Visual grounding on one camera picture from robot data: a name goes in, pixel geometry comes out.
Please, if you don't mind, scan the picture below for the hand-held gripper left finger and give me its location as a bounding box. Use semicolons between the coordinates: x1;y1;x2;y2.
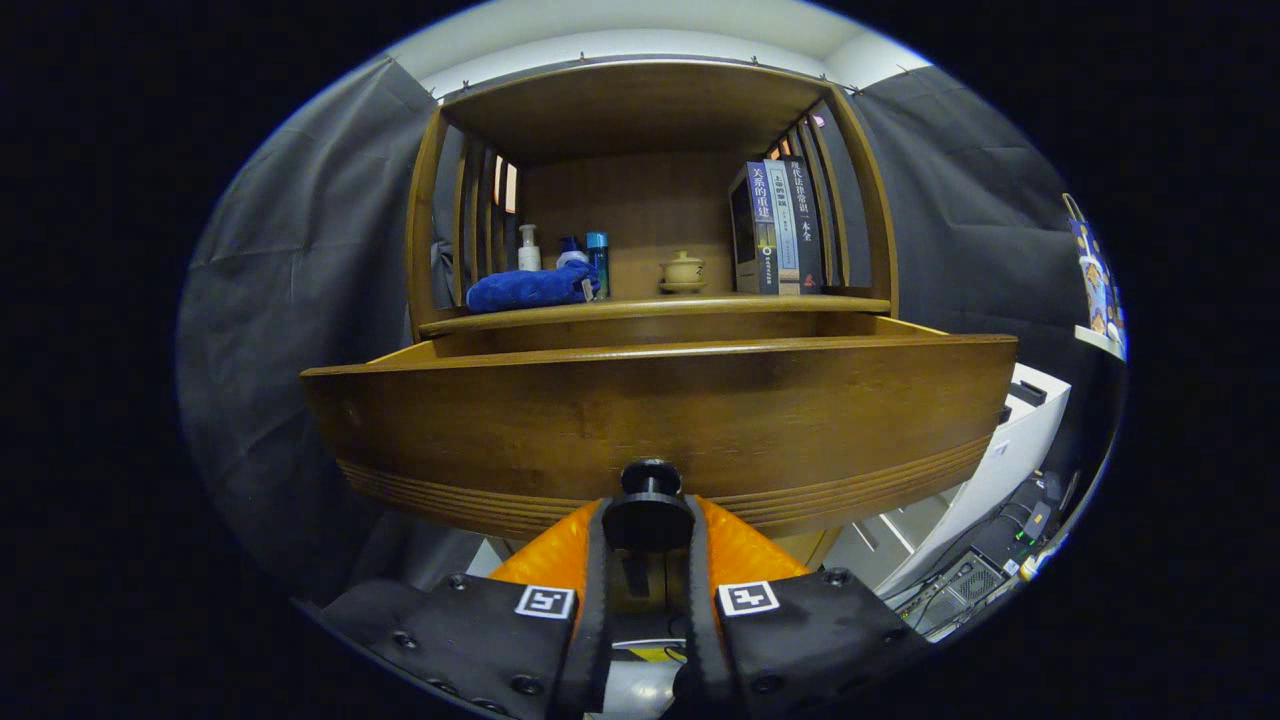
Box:
300;497;613;720

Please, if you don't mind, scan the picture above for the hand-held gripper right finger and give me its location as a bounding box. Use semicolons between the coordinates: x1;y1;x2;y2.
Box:
683;495;936;720

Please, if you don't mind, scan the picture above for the black drawer knob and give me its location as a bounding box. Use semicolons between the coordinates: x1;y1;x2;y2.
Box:
601;458;696;553

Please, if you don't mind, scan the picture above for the wooden drawer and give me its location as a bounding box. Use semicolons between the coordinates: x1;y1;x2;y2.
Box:
300;315;1019;541

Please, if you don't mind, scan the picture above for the wooden countertop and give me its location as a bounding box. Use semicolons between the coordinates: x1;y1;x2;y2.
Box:
418;292;893;337

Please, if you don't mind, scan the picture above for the white side cabinet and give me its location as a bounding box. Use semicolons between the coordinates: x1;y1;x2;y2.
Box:
875;363;1071;601

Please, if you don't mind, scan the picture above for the wooden cabinet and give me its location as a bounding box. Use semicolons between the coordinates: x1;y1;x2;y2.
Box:
405;58;899;571

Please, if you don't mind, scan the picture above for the grey computer case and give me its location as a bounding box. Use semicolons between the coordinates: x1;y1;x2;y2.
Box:
905;550;1013;641

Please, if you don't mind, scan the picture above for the blue folded towel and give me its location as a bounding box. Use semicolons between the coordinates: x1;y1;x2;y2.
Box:
465;260;603;315

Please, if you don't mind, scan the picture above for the blue spine book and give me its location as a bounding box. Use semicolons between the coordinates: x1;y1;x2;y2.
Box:
728;162;781;296

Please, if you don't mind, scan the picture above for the pale spine book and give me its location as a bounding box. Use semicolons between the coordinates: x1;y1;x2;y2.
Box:
765;158;804;296

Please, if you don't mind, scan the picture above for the black spine book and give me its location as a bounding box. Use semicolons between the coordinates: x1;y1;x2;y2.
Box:
785;155;826;294

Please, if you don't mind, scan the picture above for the blue dotted gift bag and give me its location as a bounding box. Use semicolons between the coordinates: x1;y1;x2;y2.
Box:
1063;193;1115;331

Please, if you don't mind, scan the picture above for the tangle of cables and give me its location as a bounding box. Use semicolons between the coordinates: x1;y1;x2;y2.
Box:
985;470;1076;581

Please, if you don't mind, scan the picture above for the white wall shelf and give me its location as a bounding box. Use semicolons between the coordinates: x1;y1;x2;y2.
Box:
1075;323;1127;361

